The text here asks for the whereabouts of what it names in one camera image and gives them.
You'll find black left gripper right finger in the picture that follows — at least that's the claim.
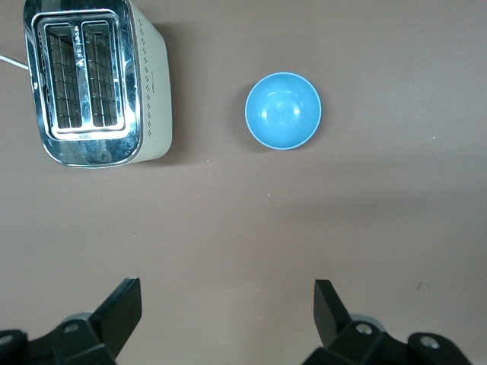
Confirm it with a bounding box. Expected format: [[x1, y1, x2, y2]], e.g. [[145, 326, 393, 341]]
[[302, 279, 473, 365]]

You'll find white and chrome toaster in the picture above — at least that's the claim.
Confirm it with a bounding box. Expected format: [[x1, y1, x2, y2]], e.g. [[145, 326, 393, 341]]
[[22, 0, 174, 169]]

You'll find blue bowl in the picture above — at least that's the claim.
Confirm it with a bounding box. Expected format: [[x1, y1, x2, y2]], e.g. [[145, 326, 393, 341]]
[[244, 71, 323, 151]]

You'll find white toaster power cable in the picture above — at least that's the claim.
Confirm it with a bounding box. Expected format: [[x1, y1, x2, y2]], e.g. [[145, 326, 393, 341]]
[[0, 54, 30, 72]]

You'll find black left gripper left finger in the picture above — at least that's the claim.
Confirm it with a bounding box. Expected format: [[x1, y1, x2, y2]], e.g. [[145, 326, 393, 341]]
[[0, 278, 143, 365]]

